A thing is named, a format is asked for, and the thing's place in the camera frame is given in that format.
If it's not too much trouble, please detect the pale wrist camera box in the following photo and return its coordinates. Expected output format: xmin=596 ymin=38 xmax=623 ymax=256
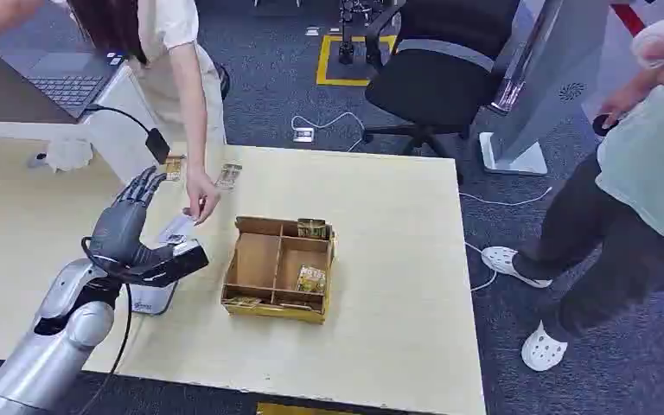
xmin=128 ymin=279 xmax=179 ymax=317

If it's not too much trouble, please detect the standing person's small hand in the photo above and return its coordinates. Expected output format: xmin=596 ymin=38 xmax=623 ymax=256
xmin=598 ymin=68 xmax=661 ymax=131

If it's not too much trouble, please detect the crumpled white cloth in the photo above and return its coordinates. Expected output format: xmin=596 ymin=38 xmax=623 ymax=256
xmin=44 ymin=137 xmax=94 ymax=174

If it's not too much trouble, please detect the yellow floor tape square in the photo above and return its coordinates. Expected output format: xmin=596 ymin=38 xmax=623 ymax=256
xmin=315 ymin=33 xmax=399 ymax=88

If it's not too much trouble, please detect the black office chair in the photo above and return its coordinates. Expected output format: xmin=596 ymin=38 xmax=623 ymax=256
xmin=361 ymin=0 xmax=523 ymax=186

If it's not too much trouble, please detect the white clog shoe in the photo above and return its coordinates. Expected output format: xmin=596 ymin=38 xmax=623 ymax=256
xmin=480 ymin=246 xmax=554 ymax=290
xmin=520 ymin=320 xmax=570 ymax=373

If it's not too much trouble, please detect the yellow floor tape strip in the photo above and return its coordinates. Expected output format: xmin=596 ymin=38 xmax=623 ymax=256
xmin=255 ymin=401 xmax=363 ymax=415

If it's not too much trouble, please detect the grey laptop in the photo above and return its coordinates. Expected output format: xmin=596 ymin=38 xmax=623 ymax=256
xmin=0 ymin=31 xmax=131 ymax=125

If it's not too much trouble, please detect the person at desk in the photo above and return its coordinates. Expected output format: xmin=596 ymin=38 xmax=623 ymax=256
xmin=0 ymin=0 xmax=233 ymax=226

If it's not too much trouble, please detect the person's hand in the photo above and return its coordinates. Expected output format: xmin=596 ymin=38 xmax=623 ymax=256
xmin=182 ymin=167 xmax=222 ymax=226

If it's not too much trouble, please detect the black floor stand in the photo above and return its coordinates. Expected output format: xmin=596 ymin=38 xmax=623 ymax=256
xmin=336 ymin=0 xmax=392 ymax=67

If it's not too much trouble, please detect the white standing panel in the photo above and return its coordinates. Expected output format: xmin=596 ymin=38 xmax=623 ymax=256
xmin=478 ymin=0 xmax=649 ymax=176

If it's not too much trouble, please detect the red bar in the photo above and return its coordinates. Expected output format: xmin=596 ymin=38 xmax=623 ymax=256
xmin=611 ymin=2 xmax=649 ymax=38

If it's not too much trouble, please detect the gold printed card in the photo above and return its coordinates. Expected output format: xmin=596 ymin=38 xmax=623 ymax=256
xmin=162 ymin=154 xmax=187 ymax=183
xmin=214 ymin=163 xmax=244 ymax=192
xmin=295 ymin=264 xmax=329 ymax=296
xmin=297 ymin=217 xmax=329 ymax=240

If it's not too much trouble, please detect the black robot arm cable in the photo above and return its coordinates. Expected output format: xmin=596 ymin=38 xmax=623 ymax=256
xmin=75 ymin=236 xmax=134 ymax=415

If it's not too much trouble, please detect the wooden compartment box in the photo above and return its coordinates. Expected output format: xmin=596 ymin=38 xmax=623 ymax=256
xmin=220 ymin=214 xmax=338 ymax=327

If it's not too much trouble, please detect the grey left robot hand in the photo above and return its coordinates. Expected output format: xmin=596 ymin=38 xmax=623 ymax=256
xmin=86 ymin=166 xmax=211 ymax=289

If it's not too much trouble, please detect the small black object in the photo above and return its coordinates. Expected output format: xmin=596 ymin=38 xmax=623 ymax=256
xmin=591 ymin=113 xmax=615 ymax=138

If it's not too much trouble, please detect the white card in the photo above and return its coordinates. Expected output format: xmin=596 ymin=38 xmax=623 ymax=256
xmin=156 ymin=214 xmax=199 ymax=247

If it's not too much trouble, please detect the black adapter cable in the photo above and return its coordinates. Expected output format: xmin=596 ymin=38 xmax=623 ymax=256
xmin=82 ymin=103 xmax=153 ymax=137

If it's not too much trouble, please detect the black power adapter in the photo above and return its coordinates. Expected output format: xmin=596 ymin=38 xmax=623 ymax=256
xmin=144 ymin=127 xmax=171 ymax=166

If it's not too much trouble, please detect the standing person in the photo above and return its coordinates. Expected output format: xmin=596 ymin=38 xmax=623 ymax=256
xmin=481 ymin=16 xmax=664 ymax=374

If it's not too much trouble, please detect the white floor cable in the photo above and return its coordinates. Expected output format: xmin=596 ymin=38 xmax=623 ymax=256
xmin=458 ymin=185 xmax=555 ymax=208
xmin=290 ymin=111 xmax=368 ymax=154
xmin=463 ymin=240 xmax=500 ymax=294

